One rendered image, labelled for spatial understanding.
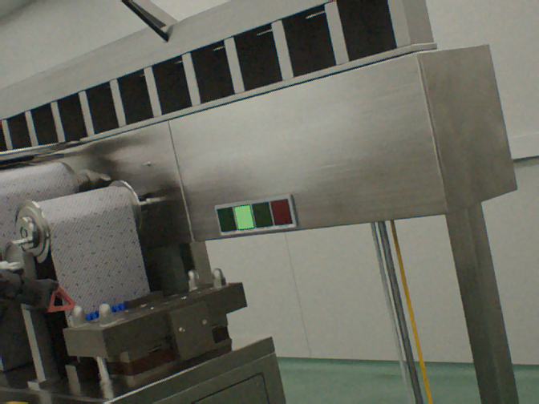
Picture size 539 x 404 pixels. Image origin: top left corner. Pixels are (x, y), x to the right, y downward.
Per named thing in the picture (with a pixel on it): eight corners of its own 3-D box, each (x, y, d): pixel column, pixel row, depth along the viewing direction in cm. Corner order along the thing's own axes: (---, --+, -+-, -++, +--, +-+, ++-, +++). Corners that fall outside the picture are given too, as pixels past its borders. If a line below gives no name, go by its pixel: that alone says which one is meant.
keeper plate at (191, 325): (176, 361, 197) (165, 313, 196) (210, 348, 204) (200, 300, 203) (183, 361, 195) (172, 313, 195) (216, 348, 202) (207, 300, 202)
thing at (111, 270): (69, 331, 203) (50, 251, 202) (151, 304, 219) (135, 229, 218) (70, 331, 202) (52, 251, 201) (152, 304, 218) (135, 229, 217)
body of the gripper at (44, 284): (50, 309, 194) (21, 300, 190) (28, 310, 202) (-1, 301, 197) (58, 280, 196) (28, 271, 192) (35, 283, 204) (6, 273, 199)
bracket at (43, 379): (26, 387, 207) (-3, 259, 205) (50, 378, 211) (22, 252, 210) (37, 389, 203) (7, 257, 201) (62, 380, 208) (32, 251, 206)
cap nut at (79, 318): (69, 328, 197) (64, 308, 196) (83, 323, 199) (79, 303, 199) (78, 328, 194) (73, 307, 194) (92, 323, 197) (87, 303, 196)
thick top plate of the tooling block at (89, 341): (68, 355, 197) (62, 329, 197) (204, 307, 224) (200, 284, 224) (107, 357, 185) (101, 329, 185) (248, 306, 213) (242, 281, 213)
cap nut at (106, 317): (96, 326, 190) (91, 305, 190) (110, 321, 193) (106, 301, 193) (106, 326, 188) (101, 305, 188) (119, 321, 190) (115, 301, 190)
